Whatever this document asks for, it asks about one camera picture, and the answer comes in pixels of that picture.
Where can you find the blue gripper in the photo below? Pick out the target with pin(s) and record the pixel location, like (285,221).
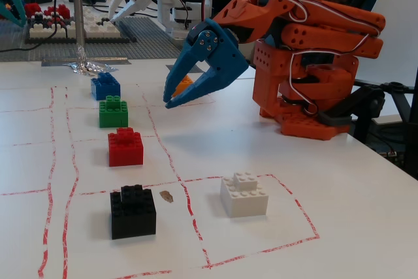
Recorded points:
(225,51)

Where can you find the blue brick block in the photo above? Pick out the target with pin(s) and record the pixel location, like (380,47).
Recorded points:
(105,89)

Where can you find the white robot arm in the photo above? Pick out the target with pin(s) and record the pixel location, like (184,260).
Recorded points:
(176,8)

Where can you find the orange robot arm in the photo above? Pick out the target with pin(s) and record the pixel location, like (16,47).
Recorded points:
(326,30)

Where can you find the orange brick block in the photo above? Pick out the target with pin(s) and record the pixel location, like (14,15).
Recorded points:
(184,83)

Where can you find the green brick block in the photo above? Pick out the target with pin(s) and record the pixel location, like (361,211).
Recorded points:
(113,114)

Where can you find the red brick block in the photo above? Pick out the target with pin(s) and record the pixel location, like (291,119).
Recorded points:
(125,150)

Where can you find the white brick block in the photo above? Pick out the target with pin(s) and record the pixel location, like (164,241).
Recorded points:
(243,200)

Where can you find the black brick block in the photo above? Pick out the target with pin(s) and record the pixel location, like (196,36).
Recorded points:
(132,217)

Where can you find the grey studded baseplate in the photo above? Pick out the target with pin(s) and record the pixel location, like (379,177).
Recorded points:
(147,47)

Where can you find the metal pole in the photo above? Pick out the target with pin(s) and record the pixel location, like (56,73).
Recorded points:
(78,4)

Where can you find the crumpled aluminium foil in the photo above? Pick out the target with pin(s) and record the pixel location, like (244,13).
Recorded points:
(88,68)

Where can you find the white red black brick build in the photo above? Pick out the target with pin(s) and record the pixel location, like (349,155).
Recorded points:
(42,32)

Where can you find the teal robot gripper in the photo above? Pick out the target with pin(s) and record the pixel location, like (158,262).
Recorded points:
(14,1)

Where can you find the small brown scrap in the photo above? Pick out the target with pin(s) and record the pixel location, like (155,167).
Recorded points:
(166,196)

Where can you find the black table clamp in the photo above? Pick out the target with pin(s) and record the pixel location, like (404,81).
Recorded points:
(336,119)

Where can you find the small electronics board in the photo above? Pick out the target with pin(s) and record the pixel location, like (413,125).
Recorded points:
(392,155)

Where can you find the black chair frame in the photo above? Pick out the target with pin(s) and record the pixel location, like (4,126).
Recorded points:
(400,87)

